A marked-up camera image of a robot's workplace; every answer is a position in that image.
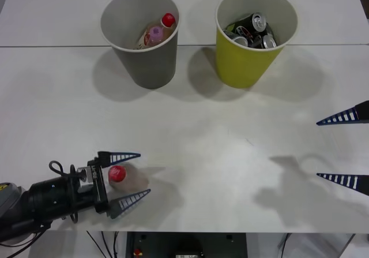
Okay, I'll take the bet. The pink-capped bottle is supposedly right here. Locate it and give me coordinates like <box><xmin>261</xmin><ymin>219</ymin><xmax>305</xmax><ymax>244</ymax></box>
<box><xmin>143</xmin><ymin>24</ymin><xmax>165</xmax><ymax>47</ymax></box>

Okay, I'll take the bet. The yellow-green plastic bin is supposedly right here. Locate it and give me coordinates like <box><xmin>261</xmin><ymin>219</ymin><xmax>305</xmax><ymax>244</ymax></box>
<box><xmin>215</xmin><ymin>0</ymin><xmax>299</xmax><ymax>90</ymax></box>

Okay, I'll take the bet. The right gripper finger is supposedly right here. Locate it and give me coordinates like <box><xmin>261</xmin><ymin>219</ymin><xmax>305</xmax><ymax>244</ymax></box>
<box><xmin>316</xmin><ymin>172</ymin><xmax>369</xmax><ymax>197</ymax></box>
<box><xmin>315</xmin><ymin>100</ymin><xmax>369</xmax><ymax>126</ymax></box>

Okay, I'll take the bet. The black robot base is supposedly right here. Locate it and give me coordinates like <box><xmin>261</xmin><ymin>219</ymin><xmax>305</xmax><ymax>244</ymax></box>
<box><xmin>126</xmin><ymin>231</ymin><xmax>248</xmax><ymax>258</ymax></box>

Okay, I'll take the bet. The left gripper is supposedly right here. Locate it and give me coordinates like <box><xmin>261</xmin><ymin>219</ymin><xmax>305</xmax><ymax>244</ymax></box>
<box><xmin>70</xmin><ymin>151</ymin><xmax>152</xmax><ymax>220</ymax></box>

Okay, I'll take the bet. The black and red can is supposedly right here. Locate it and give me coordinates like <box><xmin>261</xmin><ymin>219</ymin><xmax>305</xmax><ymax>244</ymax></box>
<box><xmin>235</xmin><ymin>24</ymin><xmax>262</xmax><ymax>43</ymax></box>

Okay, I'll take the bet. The red-capped pale bottle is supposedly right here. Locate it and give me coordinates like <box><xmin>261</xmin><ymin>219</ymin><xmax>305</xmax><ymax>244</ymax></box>
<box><xmin>135</xmin><ymin>13</ymin><xmax>177</xmax><ymax>50</ymax></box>

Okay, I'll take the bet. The silver-topped dark can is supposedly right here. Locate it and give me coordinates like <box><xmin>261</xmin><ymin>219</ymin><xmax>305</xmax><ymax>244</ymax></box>
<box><xmin>261</xmin><ymin>24</ymin><xmax>278</xmax><ymax>49</ymax></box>

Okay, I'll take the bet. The black cable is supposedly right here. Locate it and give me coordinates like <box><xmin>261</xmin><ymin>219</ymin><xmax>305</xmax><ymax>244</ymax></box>
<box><xmin>86</xmin><ymin>231</ymin><xmax>119</xmax><ymax>258</ymax></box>

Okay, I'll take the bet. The grey plastic bin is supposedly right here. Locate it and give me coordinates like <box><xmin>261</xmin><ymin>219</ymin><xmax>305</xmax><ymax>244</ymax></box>
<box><xmin>100</xmin><ymin>0</ymin><xmax>180</xmax><ymax>90</ymax></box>

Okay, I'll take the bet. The red-capped brown plastic bottle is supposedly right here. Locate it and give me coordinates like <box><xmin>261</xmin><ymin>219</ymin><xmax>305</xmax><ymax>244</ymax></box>
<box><xmin>107</xmin><ymin>163</ymin><xmax>150</xmax><ymax>192</ymax></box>

